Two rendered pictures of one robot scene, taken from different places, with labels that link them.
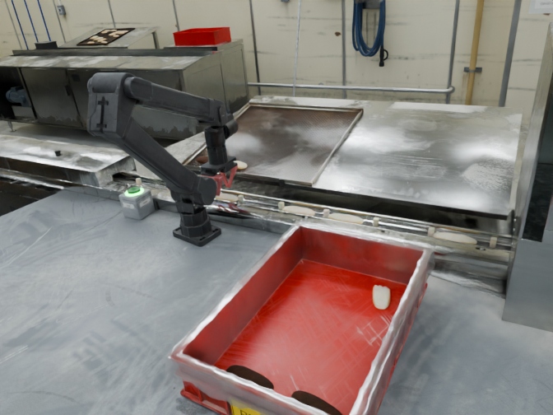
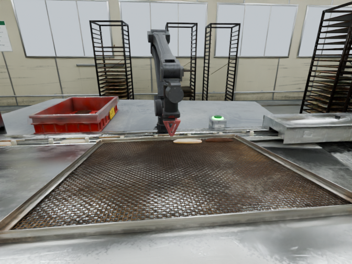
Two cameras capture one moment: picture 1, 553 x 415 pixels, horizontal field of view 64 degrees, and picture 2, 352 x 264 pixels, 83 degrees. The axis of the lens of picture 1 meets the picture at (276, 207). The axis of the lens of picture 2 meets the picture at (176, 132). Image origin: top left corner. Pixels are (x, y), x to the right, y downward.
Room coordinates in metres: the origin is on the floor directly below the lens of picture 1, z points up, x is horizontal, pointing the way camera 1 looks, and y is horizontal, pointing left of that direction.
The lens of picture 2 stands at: (1.88, -0.28, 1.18)
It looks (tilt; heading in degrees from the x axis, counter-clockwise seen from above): 21 degrees down; 144
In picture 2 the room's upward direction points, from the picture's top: straight up
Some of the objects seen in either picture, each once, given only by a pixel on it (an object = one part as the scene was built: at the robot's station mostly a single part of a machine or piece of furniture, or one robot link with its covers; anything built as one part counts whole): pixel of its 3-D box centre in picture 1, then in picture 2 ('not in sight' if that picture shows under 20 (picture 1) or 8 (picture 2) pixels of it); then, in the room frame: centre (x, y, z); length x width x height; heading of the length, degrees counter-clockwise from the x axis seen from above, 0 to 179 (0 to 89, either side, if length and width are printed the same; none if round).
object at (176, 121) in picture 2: (224, 175); (171, 124); (1.25, 0.15, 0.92); 0.07 x 0.07 x 0.09; 59
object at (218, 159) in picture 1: (217, 156); (171, 106); (1.24, 0.16, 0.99); 0.10 x 0.07 x 0.07; 149
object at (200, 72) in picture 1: (116, 82); not in sight; (5.18, 1.69, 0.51); 3.00 x 1.26 x 1.03; 60
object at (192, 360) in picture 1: (317, 314); (83, 111); (0.64, -0.06, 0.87); 0.49 x 0.34 x 0.10; 148
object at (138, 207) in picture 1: (139, 207); (217, 128); (1.25, 0.43, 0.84); 0.08 x 0.08 x 0.11; 60
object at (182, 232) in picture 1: (195, 221); (165, 124); (1.08, 0.23, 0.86); 0.12 x 0.09 x 0.08; 50
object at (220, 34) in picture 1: (202, 36); not in sight; (5.03, 0.62, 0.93); 0.51 x 0.36 x 0.13; 64
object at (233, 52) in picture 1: (209, 83); not in sight; (5.03, 0.62, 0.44); 0.70 x 0.55 x 0.87; 60
